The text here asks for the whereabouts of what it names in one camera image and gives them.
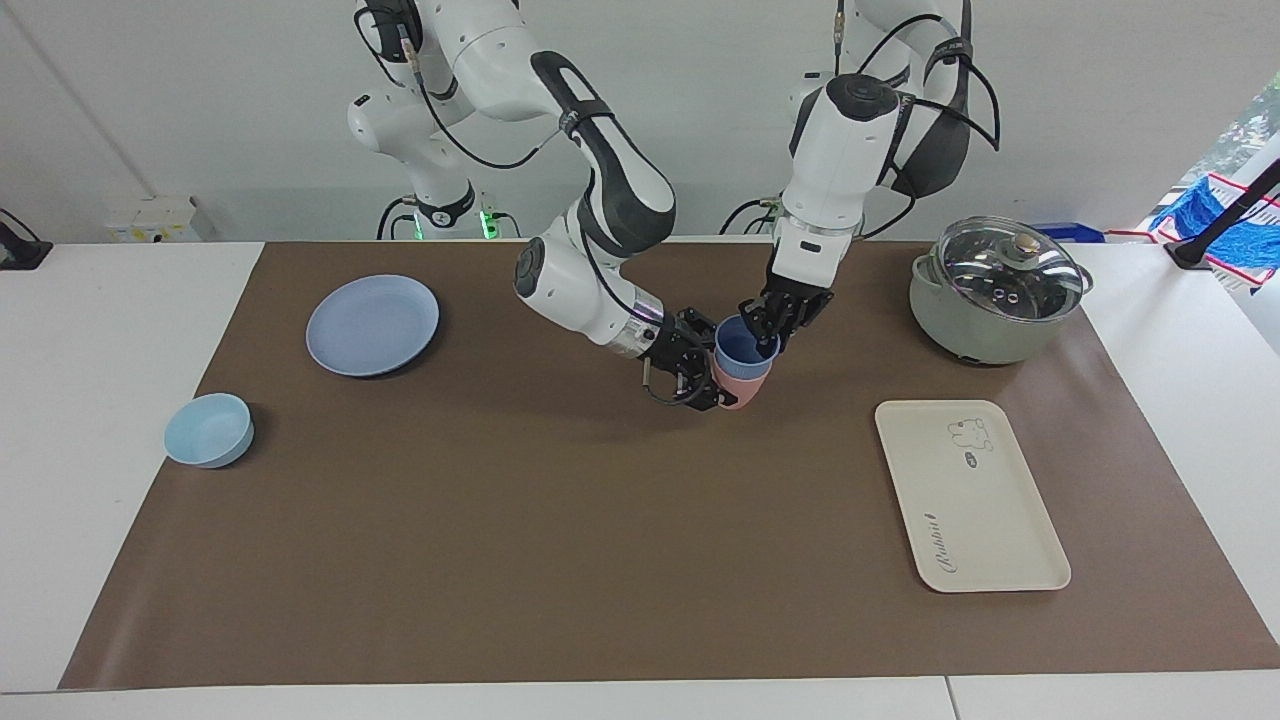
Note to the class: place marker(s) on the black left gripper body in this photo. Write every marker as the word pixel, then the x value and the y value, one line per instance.
pixel 798 305

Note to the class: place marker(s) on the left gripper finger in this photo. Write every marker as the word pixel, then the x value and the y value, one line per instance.
pixel 775 335
pixel 755 315

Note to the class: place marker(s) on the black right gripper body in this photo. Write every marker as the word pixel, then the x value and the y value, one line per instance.
pixel 675 348

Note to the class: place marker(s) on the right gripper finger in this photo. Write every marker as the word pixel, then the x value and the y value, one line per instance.
pixel 705 397
pixel 700 325

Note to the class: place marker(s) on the pink plastic cup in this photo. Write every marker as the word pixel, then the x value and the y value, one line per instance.
pixel 738 392

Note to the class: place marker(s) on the blue ribbed plastic cup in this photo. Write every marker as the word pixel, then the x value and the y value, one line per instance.
pixel 742 352

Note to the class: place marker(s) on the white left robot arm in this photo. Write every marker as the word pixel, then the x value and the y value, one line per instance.
pixel 840 150

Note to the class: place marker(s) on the cream rabbit print tray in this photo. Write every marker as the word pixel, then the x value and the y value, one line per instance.
pixel 975 500

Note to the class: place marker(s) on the sage green electric pot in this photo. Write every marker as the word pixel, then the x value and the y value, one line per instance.
pixel 960 330

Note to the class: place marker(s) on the glass pot lid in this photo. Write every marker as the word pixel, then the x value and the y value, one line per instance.
pixel 1000 280

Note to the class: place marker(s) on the brown table mat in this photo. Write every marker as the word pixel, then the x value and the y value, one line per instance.
pixel 500 550

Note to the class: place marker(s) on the blue flat box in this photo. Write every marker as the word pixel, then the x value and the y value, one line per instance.
pixel 1070 233

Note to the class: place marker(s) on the lavender blue round plate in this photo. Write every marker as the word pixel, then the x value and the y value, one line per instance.
pixel 372 325

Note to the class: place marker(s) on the blue cloth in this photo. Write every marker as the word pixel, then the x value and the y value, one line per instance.
pixel 1250 250

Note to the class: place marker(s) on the light blue bowl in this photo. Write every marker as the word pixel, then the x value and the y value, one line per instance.
pixel 205 435

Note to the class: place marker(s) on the black camera stand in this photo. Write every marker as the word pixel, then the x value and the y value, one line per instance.
pixel 1200 245

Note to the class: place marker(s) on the white wall socket box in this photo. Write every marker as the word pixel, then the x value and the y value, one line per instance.
pixel 150 220

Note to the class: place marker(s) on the black clamp mount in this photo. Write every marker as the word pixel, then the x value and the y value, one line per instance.
pixel 20 250

